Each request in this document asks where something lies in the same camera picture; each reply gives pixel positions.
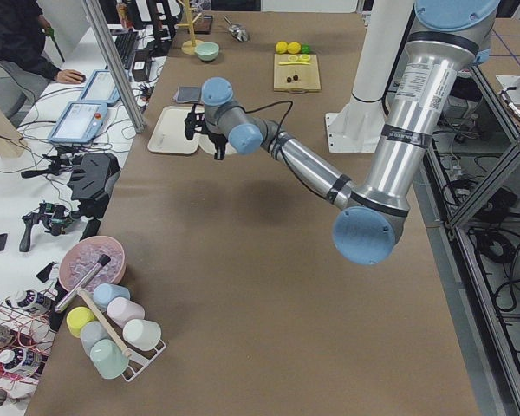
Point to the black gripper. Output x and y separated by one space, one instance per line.
217 139

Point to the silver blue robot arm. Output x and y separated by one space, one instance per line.
446 38

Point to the cream rectangular tray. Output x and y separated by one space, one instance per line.
169 133

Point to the grey folded cloth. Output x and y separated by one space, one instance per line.
188 95

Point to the mint green bowl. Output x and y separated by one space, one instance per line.
207 51

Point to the wooden cup tree stand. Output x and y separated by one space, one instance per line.
191 16

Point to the bamboo cutting board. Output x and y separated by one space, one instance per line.
309 76

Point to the metal scoop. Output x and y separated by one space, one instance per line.
237 30

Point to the yellow lemon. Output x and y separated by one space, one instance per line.
294 48
281 47

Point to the green lime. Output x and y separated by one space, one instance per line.
306 48

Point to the blue teach pendant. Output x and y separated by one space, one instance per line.
100 86
79 123

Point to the black keyboard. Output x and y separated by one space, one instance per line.
125 46

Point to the metal muddler stick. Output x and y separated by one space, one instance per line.
88 277

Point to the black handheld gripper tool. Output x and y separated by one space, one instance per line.
55 218

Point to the pink bowl with ice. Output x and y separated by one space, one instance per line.
84 255

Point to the blue cup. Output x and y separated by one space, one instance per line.
104 293

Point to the pink cup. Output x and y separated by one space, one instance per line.
121 310

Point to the white cup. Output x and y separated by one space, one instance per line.
143 334

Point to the yellow cup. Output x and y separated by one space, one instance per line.
78 318

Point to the grey cup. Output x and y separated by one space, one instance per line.
90 334

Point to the seated person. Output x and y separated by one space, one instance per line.
22 40

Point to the white cup rack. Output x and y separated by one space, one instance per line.
138 362

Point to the mint cup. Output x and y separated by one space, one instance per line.
108 359

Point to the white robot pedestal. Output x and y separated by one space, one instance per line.
357 127

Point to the aluminium frame post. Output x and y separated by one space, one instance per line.
109 52

